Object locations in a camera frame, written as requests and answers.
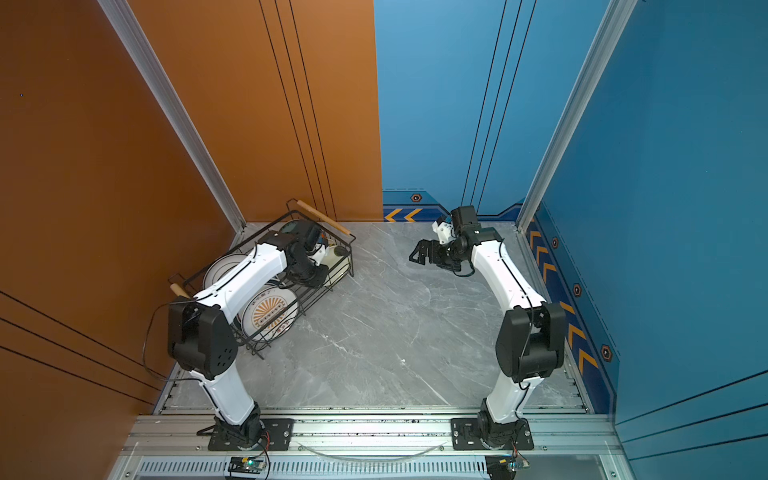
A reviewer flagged black wire dish rack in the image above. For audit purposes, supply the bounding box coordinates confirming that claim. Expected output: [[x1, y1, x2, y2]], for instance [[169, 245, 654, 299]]
[[172, 199, 356, 356]]

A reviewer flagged cream plate with black flowers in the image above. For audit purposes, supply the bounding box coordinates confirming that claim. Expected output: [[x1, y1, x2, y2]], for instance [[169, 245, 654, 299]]
[[321, 244, 350, 270]]

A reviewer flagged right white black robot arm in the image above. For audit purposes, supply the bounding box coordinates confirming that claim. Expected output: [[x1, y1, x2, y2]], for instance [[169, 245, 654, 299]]
[[409, 206, 567, 450]]

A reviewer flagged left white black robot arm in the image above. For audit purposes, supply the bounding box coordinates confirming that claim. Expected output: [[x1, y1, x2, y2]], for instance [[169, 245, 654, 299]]
[[168, 220, 329, 450]]

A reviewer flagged grey green plate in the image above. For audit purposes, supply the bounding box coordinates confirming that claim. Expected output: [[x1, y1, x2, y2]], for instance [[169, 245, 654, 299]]
[[280, 220, 308, 236]]

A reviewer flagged white patterned plate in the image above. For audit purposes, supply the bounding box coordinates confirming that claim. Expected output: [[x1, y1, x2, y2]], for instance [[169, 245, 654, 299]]
[[246, 285, 299, 342], [234, 303, 249, 337], [203, 253, 247, 290]]

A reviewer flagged left circuit board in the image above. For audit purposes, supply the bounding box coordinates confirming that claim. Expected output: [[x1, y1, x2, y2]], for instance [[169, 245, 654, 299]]
[[227, 456, 268, 479]]

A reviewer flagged circuit board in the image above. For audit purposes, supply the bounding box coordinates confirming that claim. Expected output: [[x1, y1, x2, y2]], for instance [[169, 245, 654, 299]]
[[485, 456, 530, 480], [227, 456, 268, 479]]

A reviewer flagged right circuit board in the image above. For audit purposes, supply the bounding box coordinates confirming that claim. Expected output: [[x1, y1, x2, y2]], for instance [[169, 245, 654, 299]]
[[485, 456, 530, 480]]

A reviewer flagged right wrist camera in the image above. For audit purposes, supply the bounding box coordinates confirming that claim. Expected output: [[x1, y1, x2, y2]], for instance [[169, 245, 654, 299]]
[[432, 216, 455, 245]]

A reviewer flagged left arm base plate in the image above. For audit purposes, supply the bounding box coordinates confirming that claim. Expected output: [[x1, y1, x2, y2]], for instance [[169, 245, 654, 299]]
[[208, 418, 294, 452]]

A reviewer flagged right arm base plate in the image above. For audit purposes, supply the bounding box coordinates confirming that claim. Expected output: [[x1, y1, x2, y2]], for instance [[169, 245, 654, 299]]
[[450, 417, 535, 451]]

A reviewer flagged aluminium mounting rail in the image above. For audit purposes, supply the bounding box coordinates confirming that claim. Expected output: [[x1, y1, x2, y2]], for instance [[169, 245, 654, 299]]
[[108, 407, 634, 479]]

